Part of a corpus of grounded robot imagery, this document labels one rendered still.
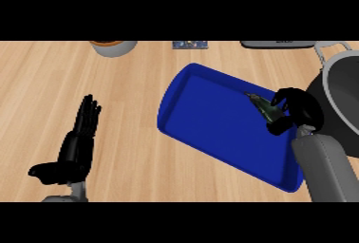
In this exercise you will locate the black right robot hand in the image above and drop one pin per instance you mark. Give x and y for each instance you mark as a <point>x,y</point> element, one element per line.
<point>304,110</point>

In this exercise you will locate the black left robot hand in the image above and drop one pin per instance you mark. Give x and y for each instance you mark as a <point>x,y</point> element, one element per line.
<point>78,142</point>

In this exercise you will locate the dark green eggplant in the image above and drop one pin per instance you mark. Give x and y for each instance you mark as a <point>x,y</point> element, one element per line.
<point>267,107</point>

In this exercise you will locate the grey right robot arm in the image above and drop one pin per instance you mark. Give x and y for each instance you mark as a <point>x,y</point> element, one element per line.
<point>326,164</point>

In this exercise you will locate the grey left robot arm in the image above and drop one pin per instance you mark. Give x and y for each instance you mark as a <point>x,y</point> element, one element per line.
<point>78,191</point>

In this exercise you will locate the grey metal pot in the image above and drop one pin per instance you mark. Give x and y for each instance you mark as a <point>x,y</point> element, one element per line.
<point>339,95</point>

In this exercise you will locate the blue tray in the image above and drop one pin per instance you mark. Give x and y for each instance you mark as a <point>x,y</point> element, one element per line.
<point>219,126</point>

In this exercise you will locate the dark grey flat appliance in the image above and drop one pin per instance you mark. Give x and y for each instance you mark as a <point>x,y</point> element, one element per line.
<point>279,44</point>

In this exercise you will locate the white cup with brown top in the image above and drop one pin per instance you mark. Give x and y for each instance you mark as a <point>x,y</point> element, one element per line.
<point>115,47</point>

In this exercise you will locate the small dark blue box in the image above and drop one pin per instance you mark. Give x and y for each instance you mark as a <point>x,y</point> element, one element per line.
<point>190,44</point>

